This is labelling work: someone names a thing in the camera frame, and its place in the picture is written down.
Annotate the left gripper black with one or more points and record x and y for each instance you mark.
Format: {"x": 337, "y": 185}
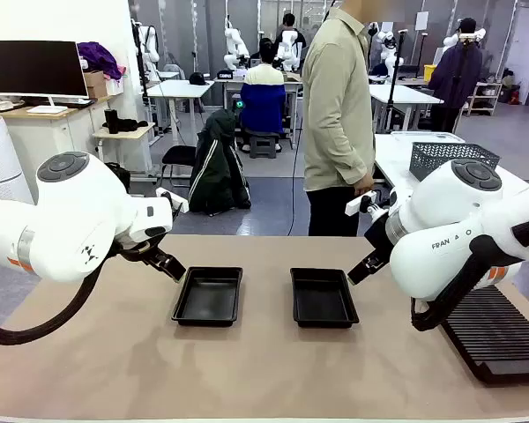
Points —
{"x": 151, "y": 254}

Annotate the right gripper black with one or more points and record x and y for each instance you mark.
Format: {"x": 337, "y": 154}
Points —
{"x": 379, "y": 238}

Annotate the black ESD tray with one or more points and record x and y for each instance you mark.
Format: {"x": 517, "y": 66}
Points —
{"x": 207, "y": 299}
{"x": 324, "y": 299}

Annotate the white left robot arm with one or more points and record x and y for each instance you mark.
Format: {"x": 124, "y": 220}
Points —
{"x": 70, "y": 207}

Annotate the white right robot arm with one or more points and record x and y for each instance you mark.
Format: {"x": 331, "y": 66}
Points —
{"x": 436, "y": 264}

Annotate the person's right forearm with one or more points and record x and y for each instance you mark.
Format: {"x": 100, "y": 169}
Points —
{"x": 352, "y": 158}

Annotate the person's right hand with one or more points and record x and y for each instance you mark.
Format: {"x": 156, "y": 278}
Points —
{"x": 364, "y": 185}

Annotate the black backpack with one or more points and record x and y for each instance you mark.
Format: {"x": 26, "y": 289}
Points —
{"x": 121, "y": 176}

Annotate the dark jacket with white stripes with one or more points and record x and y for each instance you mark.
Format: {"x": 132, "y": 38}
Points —
{"x": 218, "y": 167}

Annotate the black chair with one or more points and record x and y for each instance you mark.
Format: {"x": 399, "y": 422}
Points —
{"x": 178, "y": 156}

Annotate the grey mesh basket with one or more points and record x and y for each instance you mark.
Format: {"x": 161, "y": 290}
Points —
{"x": 441, "y": 156}

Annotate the small wood-top side table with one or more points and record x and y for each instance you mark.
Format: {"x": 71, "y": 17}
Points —
{"x": 123, "y": 134}

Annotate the black cloth bundle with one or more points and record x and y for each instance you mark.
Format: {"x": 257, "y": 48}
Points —
{"x": 130, "y": 125}

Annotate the clear plastic bin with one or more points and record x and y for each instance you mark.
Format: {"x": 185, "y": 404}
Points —
{"x": 427, "y": 135}

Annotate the grey step stool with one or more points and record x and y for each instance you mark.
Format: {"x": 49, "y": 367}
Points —
{"x": 263, "y": 147}

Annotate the black slotted board rack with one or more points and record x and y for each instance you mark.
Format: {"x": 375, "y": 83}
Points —
{"x": 502, "y": 335}

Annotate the black thermos bottle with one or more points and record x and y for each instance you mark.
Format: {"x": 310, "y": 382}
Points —
{"x": 111, "y": 121}

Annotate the person in beige shirt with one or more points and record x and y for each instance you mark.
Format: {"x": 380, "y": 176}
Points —
{"x": 335, "y": 110}

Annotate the white desk with wood top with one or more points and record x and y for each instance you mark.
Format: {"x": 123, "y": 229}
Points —
{"x": 57, "y": 132}

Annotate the white lab table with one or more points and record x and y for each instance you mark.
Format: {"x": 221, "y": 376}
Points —
{"x": 181, "y": 88}
{"x": 405, "y": 94}

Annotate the blue jacket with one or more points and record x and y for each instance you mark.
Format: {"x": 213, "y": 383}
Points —
{"x": 262, "y": 108}

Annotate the black cap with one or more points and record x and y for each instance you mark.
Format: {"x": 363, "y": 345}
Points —
{"x": 198, "y": 79}

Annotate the lab table with sign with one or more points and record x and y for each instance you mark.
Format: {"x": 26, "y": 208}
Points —
{"x": 229, "y": 86}

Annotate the black tripod stand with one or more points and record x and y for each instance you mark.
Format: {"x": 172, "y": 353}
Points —
{"x": 394, "y": 79}

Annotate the brown cardboard box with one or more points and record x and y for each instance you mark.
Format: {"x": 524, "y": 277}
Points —
{"x": 94, "y": 83}

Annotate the black sign with white text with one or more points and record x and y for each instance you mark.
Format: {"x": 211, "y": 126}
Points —
{"x": 225, "y": 75}

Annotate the white air purifier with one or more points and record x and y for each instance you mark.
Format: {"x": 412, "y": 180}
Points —
{"x": 0, "y": 158}

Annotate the yellow bin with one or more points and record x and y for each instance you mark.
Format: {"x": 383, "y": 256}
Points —
{"x": 429, "y": 74}

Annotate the white storage shelf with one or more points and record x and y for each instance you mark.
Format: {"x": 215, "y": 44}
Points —
{"x": 487, "y": 97}

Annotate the person in cream shirt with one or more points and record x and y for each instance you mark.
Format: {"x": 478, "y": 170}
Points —
{"x": 264, "y": 72}

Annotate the person in dark coat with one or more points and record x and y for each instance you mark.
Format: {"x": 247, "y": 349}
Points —
{"x": 456, "y": 75}

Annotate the purple cloth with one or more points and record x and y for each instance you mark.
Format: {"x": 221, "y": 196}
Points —
{"x": 99, "y": 57}

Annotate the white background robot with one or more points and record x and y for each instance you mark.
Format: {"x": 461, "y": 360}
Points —
{"x": 234, "y": 42}
{"x": 388, "y": 44}
{"x": 450, "y": 40}
{"x": 288, "y": 48}
{"x": 150, "y": 44}

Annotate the white-framed computer monitor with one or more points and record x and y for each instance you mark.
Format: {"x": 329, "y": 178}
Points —
{"x": 35, "y": 68}

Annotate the white paper sheet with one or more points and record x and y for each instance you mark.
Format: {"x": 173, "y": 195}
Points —
{"x": 422, "y": 20}

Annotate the person in black top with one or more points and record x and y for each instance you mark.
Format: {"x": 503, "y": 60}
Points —
{"x": 288, "y": 22}

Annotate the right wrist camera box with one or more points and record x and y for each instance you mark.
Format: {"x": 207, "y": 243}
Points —
{"x": 357, "y": 205}

